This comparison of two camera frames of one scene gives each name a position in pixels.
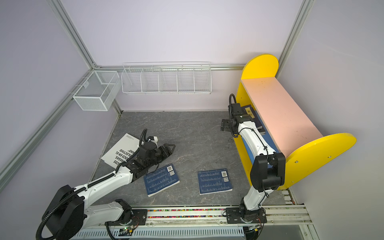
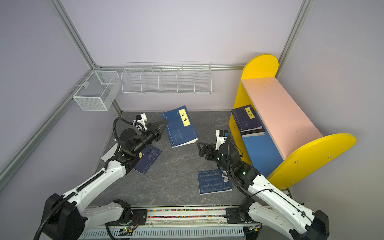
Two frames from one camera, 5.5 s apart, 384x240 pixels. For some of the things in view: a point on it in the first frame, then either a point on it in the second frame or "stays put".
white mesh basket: [98, 91] stays put
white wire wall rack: [191, 77] stays put
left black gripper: [167, 152] to [157, 133]
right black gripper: [225, 125] to [207, 150]
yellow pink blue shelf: [287, 129] stays put
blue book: [214, 181] stays put
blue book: [161, 179] to [180, 129]
